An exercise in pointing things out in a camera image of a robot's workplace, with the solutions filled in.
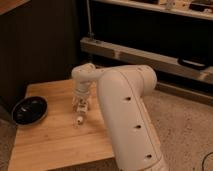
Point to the wooden table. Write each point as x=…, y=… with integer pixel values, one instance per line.
x=58, y=141

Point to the upper shelf board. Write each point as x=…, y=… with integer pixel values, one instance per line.
x=158, y=8

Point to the grey metal beam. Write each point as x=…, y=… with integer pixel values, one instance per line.
x=159, y=62

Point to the small clear bottle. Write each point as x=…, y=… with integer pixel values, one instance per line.
x=81, y=111

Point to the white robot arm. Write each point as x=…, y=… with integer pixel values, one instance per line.
x=119, y=91

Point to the metal vertical pole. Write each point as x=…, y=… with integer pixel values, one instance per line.
x=90, y=31

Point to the black ceramic bowl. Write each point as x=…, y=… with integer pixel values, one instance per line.
x=29, y=110

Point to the black handle object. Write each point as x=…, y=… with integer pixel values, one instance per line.
x=197, y=64

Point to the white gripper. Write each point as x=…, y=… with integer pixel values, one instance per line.
x=78, y=97

